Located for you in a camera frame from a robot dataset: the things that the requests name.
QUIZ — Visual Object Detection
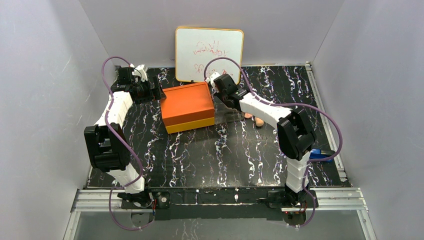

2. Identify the blue stapler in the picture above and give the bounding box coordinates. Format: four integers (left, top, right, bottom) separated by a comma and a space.
309, 148, 336, 162

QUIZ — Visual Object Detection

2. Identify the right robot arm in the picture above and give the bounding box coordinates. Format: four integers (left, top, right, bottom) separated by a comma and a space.
205, 72, 317, 206

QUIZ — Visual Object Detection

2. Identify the yellow-framed whiteboard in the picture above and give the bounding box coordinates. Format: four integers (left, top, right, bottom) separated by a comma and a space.
175, 27, 244, 84

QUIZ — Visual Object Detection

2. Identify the small round pink puff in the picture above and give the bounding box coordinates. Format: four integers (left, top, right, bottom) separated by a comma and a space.
244, 112, 253, 119

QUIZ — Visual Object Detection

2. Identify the beige gourd makeup sponge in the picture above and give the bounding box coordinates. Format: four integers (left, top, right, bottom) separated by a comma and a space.
254, 117, 265, 128

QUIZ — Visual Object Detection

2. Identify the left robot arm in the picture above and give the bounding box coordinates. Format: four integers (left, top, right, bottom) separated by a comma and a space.
84, 64, 166, 206

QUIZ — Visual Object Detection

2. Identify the orange drawer organizer box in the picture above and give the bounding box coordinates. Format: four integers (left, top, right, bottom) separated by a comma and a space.
160, 82, 215, 134

